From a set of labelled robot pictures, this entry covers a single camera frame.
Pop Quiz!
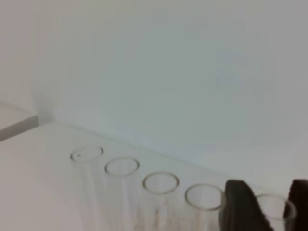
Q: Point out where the clear test tube in rack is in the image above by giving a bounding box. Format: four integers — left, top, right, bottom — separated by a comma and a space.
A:
142, 171, 180, 231
104, 157, 141, 231
70, 146, 104, 231
183, 183, 226, 231

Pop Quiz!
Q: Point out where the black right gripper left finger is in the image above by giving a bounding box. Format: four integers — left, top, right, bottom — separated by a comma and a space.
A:
219, 180, 273, 231

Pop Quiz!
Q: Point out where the clear glass test tube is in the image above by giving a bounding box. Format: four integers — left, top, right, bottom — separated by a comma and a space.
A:
256, 194, 297, 231

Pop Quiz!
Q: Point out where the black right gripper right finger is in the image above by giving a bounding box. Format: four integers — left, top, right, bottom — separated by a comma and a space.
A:
284, 179, 308, 231

